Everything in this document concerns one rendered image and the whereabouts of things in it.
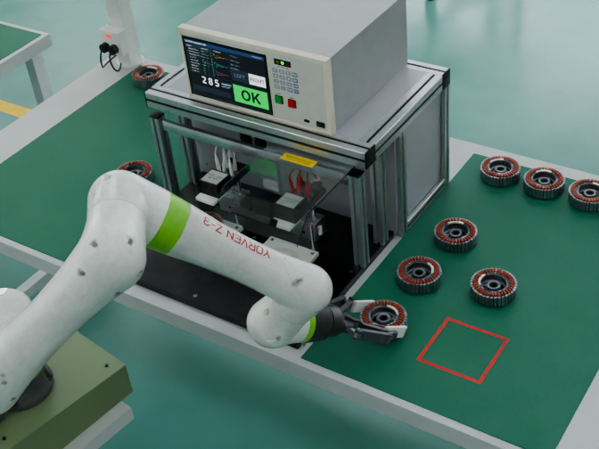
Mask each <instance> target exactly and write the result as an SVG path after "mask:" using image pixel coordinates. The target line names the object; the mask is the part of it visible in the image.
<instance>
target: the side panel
mask: <svg viewBox="0 0 599 449"><path fill-rule="evenodd" d="M449 112H450V84H449V85H448V86H447V87H446V88H445V89H444V90H443V91H442V92H441V93H440V94H439V95H438V96H437V97H436V98H435V99H434V100H433V101H432V102H431V103H430V104H429V105H428V106H427V107H426V108H425V110H424V111H423V112H422V113H421V114H420V115H419V116H418V117H417V118H416V119H415V120H414V121H413V122H412V123H411V124H410V125H409V126H408V127H407V128H406V129H405V130H404V131H403V132H402V134H401V135H400V136H399V137H398V138H397V139H396V153H397V179H398V232H394V235H397V234H399V237H403V236H404V235H405V233H407V231H408V230H409V229H410V228H411V227H412V226H413V224H414V223H415V222H416V221H417V219H418V218H419V217H420V216H421V215H422V214H423V212H424V211H425V210H426V209H427V207H429V206H430V204H431V203H432V202H433V201H434V200H435V199H436V198H437V196H438V195H439V194H440V193H441V192H442V190H443V189H444V188H445V187H446V186H447V184H448V183H449Z"/></svg>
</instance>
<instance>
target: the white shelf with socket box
mask: <svg viewBox="0 0 599 449"><path fill-rule="evenodd" d="M105 3H106V8H107V12H108V16H109V20H110V24H111V25H109V24H106V25H105V26H103V27H101V28H100V29H99V33H100V37H101V40H102V43H101V44H100V45H99V49H100V51H101V52H100V63H101V66H102V68H104V67H105V66H106V65H107V64H108V63H110V64H111V66H112V68H113V69H114V70H115V71H116V72H119V71H120V69H133V68H136V67H138V66H140V65H142V64H143V63H144V57H143V56H142V55H141V52H140V48H139V44H138V39H137V34H136V30H135V23H134V18H133V13H132V10H131V5H130V1H129V0H105ZM102 53H108V54H109V60H108V61H107V62H106V63H105V64H104V65H103V62H102ZM111 55H114V56H113V57H111ZM117 55H118V59H117V66H118V67H119V69H118V70H116V69H115V68H114V67H113V65H112V62H111V60H112V59H113V58H115V57H116V56H117Z"/></svg>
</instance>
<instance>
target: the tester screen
mask: <svg viewBox="0 0 599 449"><path fill-rule="evenodd" d="M184 41H185V50H186V55H187V60H188V66H189V70H190V76H191V81H192V86H193V84H196V85H200V86H206V87H209V88H213V89H217V90H220V91H223V92H227V93H230V94H231V97H232V99H230V98H227V97H224V96H220V95H216V94H211V93H207V92H204V91H201V90H197V89H194V87H193V91H194V92H196V93H200V94H206V95H209V96H212V97H216V98H219V99H222V100H226V101H229V102H235V103H239V104H241V105H245V106H249V107H251V108H255V109H259V110H264V111H268V112H270V107H269V110H265V109H262V108H259V107H255V106H251V105H249V104H245V103H241V102H236V101H235V99H234V88H233V84H235V85H238V86H244V87H248V88H251V89H255V90H259V91H261V92H265V93H267V88H264V87H260V86H254V85H250V84H246V83H243V82H240V81H236V80H232V74H231V69H234V70H238V71H241V72H245V73H249V74H252V75H256V76H260V77H263V78H265V80H266V87H267V79H266V72H265V64H264V57H260V56H257V55H253V54H248V53H242V52H238V51H235V50H231V49H226V48H223V47H219V46H215V45H209V44H204V43H201V42H197V41H193V40H190V39H186V38H184ZM201 75H202V76H205V77H208V78H214V79H218V80H219V82H220V87H221V88H218V87H214V86H209V85H205V84H203V83H202V82H201ZM267 98H268V93H267Z"/></svg>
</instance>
